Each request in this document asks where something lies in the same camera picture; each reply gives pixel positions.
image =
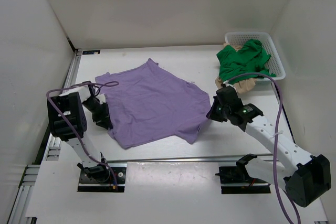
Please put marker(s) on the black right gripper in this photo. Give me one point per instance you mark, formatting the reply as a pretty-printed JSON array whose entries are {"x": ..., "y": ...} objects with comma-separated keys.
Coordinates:
[{"x": 211, "y": 114}]

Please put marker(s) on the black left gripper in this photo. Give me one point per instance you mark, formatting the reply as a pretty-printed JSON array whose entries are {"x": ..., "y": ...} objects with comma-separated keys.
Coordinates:
[{"x": 103, "y": 118}]

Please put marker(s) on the purple t shirt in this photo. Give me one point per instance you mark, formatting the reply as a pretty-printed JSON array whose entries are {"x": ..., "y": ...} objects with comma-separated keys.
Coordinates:
[{"x": 150, "y": 104}]

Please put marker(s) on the green t shirt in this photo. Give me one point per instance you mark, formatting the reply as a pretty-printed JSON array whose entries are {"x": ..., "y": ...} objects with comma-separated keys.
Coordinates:
[{"x": 248, "y": 62}]

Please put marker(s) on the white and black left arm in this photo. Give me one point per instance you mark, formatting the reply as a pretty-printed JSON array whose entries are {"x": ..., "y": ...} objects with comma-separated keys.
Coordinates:
[{"x": 67, "y": 121}]

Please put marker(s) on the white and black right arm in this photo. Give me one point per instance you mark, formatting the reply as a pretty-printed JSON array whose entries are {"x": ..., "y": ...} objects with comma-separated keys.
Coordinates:
[{"x": 303, "y": 176}]

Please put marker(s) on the beige t shirt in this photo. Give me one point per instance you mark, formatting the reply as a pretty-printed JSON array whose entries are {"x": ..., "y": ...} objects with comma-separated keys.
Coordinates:
[{"x": 241, "y": 86}]

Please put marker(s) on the blue label sticker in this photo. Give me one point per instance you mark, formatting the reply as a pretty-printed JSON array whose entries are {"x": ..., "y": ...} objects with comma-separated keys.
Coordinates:
[{"x": 91, "y": 52}]

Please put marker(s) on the white plastic basket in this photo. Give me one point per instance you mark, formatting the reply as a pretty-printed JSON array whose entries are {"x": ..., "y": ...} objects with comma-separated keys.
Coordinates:
[{"x": 274, "y": 64}]

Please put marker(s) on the aluminium table edge rail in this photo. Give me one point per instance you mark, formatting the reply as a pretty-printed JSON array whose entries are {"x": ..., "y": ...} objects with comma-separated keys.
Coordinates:
[{"x": 233, "y": 158}]

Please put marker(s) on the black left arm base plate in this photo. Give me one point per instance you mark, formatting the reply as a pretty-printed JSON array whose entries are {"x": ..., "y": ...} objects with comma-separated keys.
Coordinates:
[{"x": 99, "y": 179}]

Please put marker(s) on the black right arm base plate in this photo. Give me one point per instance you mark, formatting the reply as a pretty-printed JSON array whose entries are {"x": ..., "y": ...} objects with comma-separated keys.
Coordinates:
[{"x": 234, "y": 182}]

